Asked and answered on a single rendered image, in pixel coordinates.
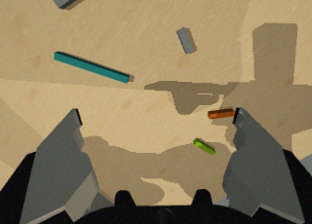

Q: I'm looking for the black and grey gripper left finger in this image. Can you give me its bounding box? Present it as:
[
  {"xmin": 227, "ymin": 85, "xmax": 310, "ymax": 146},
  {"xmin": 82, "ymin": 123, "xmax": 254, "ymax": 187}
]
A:
[{"xmin": 0, "ymin": 108, "xmax": 98, "ymax": 224}]

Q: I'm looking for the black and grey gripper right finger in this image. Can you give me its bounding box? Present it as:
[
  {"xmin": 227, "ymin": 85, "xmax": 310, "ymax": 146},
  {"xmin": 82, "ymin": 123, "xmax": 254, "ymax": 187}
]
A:
[{"xmin": 222, "ymin": 107, "xmax": 312, "ymax": 224}]

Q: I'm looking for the turquoise rod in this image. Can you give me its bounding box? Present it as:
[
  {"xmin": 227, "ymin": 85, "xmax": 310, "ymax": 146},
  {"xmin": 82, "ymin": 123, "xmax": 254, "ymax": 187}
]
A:
[{"xmin": 54, "ymin": 52, "xmax": 130, "ymax": 84}]

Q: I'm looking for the lime green rod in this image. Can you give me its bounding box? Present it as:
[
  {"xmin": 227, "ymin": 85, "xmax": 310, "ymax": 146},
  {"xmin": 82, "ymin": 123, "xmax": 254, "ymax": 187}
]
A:
[{"xmin": 193, "ymin": 138, "xmax": 216, "ymax": 155}]

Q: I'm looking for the orange rod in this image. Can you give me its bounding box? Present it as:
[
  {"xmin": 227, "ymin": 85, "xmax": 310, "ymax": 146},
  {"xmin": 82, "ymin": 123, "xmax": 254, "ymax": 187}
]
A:
[{"xmin": 208, "ymin": 108, "xmax": 235, "ymax": 119}]

